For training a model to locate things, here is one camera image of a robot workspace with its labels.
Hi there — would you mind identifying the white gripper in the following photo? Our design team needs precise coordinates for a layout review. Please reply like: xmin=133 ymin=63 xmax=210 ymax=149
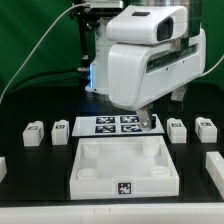
xmin=108 ymin=29 xmax=206 ymax=130

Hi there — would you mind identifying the white square tabletop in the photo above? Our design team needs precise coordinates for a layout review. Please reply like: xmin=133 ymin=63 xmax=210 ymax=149
xmin=70 ymin=136 xmax=179 ymax=200

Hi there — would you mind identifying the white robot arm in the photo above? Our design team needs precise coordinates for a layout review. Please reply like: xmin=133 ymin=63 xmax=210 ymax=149
xmin=85 ymin=0 xmax=206 ymax=131

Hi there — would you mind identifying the white tag sheet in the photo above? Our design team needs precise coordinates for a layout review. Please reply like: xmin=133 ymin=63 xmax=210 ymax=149
xmin=72 ymin=114 xmax=164 ymax=137

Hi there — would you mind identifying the left white obstacle bar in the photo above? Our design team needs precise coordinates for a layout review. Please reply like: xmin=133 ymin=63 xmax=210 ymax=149
xmin=0 ymin=157 xmax=7 ymax=183

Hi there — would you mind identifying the green backdrop curtain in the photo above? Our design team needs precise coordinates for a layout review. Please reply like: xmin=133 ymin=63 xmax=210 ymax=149
xmin=0 ymin=0 xmax=224 ymax=93

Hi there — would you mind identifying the right white obstacle wall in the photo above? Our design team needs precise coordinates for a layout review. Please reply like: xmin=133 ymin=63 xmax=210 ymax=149
xmin=205 ymin=151 xmax=224 ymax=199

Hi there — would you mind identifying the camera on black stand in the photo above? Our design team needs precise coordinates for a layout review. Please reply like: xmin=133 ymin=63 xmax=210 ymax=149
xmin=69 ymin=0 xmax=124 ymax=68

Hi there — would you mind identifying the black cable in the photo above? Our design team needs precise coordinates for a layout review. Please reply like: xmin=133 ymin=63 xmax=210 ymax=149
xmin=0 ymin=68 xmax=88 ymax=98

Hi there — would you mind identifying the white cable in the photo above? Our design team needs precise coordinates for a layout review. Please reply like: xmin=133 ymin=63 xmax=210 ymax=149
xmin=0 ymin=3 xmax=88 ymax=103

